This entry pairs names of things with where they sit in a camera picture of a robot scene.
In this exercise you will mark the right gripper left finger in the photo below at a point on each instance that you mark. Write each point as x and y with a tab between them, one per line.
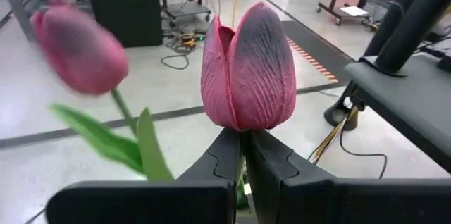
148	203

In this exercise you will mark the black desk foot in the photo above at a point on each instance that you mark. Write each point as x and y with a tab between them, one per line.
338	115

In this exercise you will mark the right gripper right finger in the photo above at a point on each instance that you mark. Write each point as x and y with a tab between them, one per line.
352	203

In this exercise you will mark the black monitor pole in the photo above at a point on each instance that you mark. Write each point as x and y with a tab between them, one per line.
412	23

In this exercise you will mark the black hazard-striped floor mat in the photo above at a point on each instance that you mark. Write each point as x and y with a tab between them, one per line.
310	37

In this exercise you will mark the dark maroon artificial tulip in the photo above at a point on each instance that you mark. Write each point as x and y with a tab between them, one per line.
81	51
253	76

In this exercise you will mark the white paper sheet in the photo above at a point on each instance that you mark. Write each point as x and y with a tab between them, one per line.
354	11

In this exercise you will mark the black box case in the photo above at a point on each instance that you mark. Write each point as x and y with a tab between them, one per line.
125	16

